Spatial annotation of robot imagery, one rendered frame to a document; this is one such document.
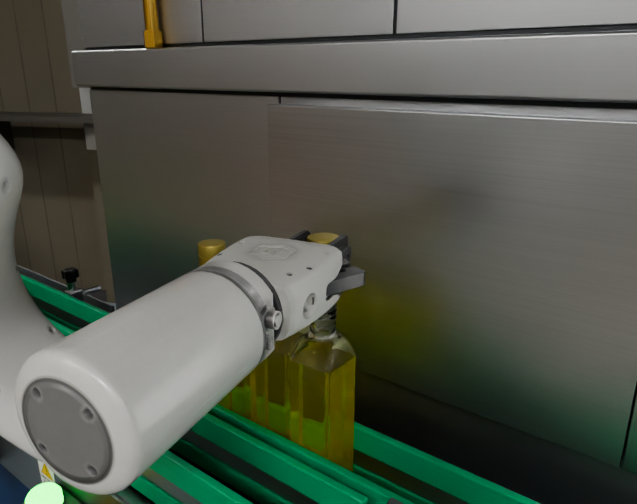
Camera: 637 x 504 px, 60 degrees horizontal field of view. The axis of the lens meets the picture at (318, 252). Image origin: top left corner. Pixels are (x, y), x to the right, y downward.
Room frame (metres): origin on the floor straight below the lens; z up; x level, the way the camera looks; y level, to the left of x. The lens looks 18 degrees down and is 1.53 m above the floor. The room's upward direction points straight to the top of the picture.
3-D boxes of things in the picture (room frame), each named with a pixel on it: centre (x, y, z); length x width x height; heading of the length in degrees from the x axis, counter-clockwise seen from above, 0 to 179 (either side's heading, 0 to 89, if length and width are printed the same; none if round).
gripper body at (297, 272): (0.43, 0.04, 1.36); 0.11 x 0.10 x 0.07; 156
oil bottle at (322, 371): (0.54, -0.01, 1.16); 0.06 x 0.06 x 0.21; 52
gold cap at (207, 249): (0.65, 0.13, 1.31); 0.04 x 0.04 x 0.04
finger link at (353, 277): (0.45, 0.00, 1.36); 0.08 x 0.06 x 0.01; 98
